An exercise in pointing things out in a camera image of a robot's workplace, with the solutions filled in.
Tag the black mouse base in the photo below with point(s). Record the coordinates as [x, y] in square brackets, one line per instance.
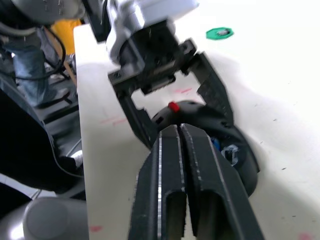
[247, 172]

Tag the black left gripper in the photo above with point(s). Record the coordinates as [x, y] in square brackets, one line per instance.
[155, 47]

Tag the small red receiver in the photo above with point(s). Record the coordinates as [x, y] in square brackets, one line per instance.
[174, 106]

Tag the blue white battery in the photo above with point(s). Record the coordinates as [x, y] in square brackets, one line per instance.
[231, 153]

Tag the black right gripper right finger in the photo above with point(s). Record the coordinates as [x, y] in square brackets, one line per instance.
[215, 190]

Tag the grey robot body shell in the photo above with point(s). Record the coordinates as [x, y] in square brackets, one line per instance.
[50, 220]

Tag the black robot body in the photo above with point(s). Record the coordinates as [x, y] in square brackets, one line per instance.
[25, 140]

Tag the yellow object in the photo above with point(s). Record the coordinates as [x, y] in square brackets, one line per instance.
[66, 35]

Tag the green octagonal disc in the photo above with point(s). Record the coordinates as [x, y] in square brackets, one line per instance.
[220, 33]

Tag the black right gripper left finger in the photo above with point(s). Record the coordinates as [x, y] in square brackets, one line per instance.
[150, 190]

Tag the person in blue jeans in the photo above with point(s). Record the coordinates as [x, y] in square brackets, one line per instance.
[30, 72]

